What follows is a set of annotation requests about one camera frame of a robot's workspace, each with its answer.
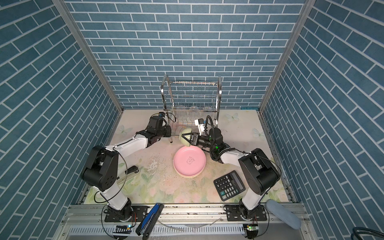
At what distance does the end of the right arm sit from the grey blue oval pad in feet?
1.41

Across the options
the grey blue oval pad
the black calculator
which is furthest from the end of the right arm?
the grey blue oval pad

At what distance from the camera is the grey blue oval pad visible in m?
0.71

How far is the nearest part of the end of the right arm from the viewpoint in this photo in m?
0.69

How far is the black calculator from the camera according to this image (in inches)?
31.6

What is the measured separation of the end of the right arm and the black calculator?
0.25 meters

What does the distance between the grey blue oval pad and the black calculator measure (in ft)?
0.51
